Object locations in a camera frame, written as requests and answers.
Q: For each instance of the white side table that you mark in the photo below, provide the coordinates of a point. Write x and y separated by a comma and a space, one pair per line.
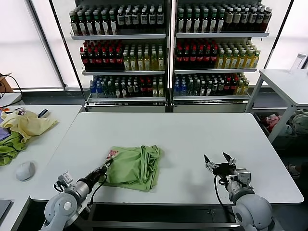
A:
280, 125

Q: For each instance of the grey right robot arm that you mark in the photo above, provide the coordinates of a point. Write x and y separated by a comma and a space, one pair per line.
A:
252, 209

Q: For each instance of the grey drinks shelf unit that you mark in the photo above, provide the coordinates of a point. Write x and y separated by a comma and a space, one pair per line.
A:
120, 37
216, 35

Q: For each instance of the blue water bottle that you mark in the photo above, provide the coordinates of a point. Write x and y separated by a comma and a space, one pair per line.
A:
183, 89
98, 91
177, 89
92, 91

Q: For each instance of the purple cloth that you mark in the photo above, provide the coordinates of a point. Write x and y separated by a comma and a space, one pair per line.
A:
3, 133

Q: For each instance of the small black white device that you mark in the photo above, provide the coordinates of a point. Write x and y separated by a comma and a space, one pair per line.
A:
43, 113

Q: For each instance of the yellow juice bottle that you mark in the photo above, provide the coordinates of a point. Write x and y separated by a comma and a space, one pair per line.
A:
245, 88
227, 62
133, 63
147, 63
140, 63
248, 61
155, 91
239, 89
154, 63
160, 91
234, 62
255, 60
220, 62
160, 63
241, 61
126, 63

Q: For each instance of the dark bottle white label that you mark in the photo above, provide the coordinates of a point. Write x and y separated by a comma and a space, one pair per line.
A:
136, 19
159, 18
266, 18
151, 19
259, 19
252, 19
128, 19
244, 19
120, 19
144, 19

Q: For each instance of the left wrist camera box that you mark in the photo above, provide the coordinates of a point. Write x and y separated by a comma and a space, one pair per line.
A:
66, 178

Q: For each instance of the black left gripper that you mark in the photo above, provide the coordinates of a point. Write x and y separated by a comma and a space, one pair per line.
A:
96, 176

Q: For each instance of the light green t-shirt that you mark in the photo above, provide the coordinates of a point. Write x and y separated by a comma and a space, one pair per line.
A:
130, 168

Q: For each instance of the green tinted water bottle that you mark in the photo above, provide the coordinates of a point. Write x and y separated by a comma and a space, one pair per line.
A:
196, 88
110, 90
104, 91
190, 88

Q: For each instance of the pink clothes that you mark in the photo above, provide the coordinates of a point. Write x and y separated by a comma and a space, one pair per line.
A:
273, 121

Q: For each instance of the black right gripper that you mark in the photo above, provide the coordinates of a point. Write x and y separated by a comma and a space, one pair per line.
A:
225, 170

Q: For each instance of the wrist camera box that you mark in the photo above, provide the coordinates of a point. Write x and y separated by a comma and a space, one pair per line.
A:
66, 178
244, 176

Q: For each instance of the pale yellow garment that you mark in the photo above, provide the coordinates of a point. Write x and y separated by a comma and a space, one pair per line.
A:
31, 125

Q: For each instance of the small dark bottle grey label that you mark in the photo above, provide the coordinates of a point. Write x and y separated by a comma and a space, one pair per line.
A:
214, 87
221, 87
130, 89
136, 89

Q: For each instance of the lime green cloth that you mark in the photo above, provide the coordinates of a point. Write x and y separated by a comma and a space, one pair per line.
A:
9, 146

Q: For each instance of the cola bottle red cap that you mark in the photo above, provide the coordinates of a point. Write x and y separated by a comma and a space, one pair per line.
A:
233, 87
149, 90
118, 60
97, 61
111, 60
90, 61
178, 59
207, 59
185, 59
142, 90
84, 61
214, 59
104, 60
200, 59
227, 87
193, 59

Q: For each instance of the small tea bottle white label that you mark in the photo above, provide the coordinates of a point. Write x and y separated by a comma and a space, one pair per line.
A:
123, 91
202, 89
117, 91
209, 89

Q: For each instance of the pale green bag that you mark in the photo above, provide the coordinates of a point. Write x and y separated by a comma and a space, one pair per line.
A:
300, 122

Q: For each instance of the dark grey tablet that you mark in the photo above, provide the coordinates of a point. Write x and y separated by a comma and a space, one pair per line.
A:
4, 208

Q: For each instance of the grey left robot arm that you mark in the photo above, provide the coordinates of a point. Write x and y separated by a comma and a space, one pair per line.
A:
62, 204

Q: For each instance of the dark tea bottle green cap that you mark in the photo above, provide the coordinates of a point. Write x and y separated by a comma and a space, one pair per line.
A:
113, 26
212, 25
89, 28
82, 28
197, 25
105, 27
189, 25
97, 27
220, 24
74, 27
205, 25
181, 25

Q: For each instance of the dark bottle beige label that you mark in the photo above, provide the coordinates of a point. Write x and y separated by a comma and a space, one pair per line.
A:
228, 20
236, 19

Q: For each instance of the dark window frame bar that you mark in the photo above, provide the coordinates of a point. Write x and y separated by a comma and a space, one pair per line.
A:
67, 48
278, 36
48, 44

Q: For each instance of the white computer mouse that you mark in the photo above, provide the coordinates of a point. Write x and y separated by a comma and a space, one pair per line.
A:
25, 171

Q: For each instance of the brown cardboard box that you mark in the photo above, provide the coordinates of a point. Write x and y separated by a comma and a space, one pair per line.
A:
6, 84

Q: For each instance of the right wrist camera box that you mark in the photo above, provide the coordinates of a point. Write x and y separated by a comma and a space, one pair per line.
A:
244, 176

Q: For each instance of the black storage bin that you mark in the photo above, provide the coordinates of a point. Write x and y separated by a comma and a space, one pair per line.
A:
262, 130

